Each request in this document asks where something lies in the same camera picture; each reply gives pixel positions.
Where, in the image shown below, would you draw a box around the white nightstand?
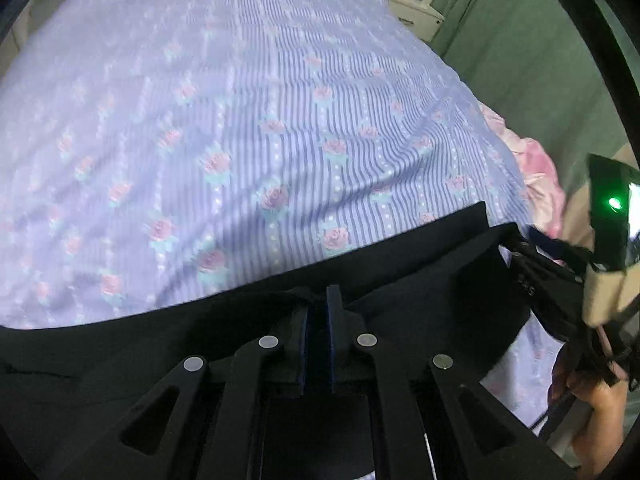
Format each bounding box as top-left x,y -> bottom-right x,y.
362,0 -> 447,43

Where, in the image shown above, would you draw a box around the purple floral bed sheet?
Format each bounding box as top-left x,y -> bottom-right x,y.
0,0 -> 568,436

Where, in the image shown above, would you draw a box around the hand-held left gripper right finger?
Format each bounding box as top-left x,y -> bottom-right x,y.
326,285 -> 576,480

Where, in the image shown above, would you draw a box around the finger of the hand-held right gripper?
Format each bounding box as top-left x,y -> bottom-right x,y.
501,225 -> 590,345

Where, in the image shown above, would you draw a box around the pink blanket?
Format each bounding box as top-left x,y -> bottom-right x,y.
475,102 -> 567,241

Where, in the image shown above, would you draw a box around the black cable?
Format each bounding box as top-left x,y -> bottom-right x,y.
531,392 -> 576,433

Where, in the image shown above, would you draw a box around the person's right hand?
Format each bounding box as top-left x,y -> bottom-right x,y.
549,355 -> 629,479

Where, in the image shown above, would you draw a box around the black pants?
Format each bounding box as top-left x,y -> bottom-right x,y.
0,201 -> 532,480

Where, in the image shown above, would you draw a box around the green curtain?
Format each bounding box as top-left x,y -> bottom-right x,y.
429,0 -> 628,201

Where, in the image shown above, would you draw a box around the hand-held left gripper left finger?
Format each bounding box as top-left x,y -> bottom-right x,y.
47,287 -> 314,480

